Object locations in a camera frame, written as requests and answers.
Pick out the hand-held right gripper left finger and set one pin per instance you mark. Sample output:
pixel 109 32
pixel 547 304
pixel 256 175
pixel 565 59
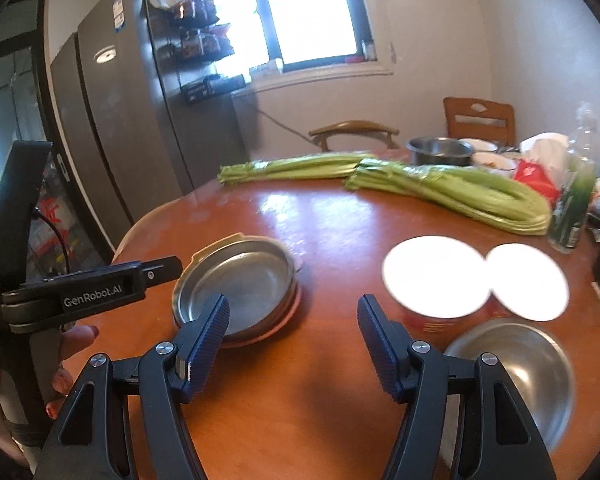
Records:
pixel 205 345

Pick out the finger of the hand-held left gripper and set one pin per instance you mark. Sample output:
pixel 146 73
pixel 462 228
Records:
pixel 162 270

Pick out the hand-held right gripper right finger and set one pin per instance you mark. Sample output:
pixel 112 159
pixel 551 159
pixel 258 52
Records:
pixel 380 350

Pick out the yellow shell-shaped plate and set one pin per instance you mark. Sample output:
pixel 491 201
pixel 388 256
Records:
pixel 202 252

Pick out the orange plastic plate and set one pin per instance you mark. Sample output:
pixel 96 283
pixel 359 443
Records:
pixel 280 324

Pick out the round metal plate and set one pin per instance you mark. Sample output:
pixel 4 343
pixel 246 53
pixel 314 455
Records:
pixel 250 280

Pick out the red paper bowl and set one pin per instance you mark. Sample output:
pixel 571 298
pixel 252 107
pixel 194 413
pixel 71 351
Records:
pixel 525 280
pixel 430 275

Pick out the large steel bowl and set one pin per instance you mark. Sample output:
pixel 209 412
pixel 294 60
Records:
pixel 525 375

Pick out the person's left hand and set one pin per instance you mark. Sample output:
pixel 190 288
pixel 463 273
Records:
pixel 77 340

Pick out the long celery bunch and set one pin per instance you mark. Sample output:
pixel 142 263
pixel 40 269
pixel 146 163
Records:
pixel 290 167

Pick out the grey refrigerator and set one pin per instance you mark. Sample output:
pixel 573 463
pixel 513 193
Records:
pixel 120 110

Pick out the thick celery bunch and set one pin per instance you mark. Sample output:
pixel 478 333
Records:
pixel 455 187

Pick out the steel pot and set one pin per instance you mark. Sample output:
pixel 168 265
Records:
pixel 440 152

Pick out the white ceramic bowl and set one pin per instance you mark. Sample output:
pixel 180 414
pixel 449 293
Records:
pixel 480 145
pixel 495 161

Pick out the wooden armchair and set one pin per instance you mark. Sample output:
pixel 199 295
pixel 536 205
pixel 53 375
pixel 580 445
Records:
pixel 355 127

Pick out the black framed glass door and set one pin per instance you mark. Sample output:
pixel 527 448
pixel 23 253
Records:
pixel 10 85

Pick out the white box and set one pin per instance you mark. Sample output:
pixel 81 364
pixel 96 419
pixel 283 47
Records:
pixel 267 67

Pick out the red tissue packet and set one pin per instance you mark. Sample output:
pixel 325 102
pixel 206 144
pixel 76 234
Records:
pixel 535 175

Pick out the clear bottle green label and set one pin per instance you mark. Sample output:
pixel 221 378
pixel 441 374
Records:
pixel 572 210

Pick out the wooden high-back chair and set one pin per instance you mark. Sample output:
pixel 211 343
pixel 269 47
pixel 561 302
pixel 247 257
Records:
pixel 480 120

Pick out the window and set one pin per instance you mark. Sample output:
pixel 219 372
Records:
pixel 305 10

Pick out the small bottle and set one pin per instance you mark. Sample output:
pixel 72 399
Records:
pixel 368 50

